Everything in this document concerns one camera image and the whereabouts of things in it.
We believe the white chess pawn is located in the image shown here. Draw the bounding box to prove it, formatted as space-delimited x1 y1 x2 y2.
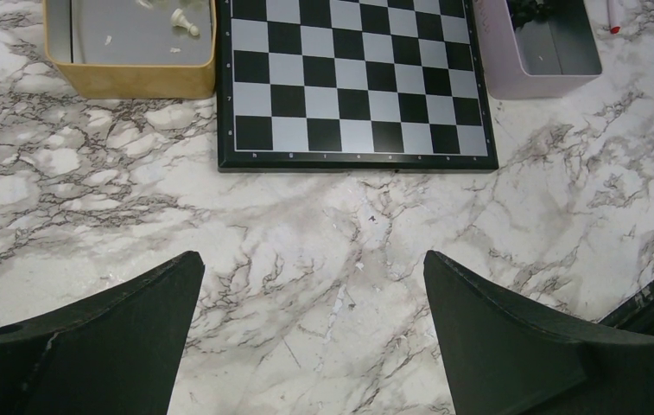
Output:
169 9 200 37

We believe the pink tin box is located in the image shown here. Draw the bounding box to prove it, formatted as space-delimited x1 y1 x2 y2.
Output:
472 1 603 99

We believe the black and silver chessboard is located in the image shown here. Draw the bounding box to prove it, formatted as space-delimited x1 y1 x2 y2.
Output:
214 0 498 171

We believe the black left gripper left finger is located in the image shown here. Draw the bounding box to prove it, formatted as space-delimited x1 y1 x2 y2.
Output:
0 251 205 414

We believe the red capped marker pen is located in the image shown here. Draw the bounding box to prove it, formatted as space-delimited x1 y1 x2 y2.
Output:
606 0 621 34

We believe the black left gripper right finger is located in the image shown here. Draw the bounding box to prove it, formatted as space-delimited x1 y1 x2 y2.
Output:
423 251 654 414

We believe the pile of black chess pieces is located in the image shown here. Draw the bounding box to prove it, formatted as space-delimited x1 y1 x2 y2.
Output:
507 0 559 29

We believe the pile of white chess pieces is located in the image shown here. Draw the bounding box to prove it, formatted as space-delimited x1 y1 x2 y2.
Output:
136 0 209 10

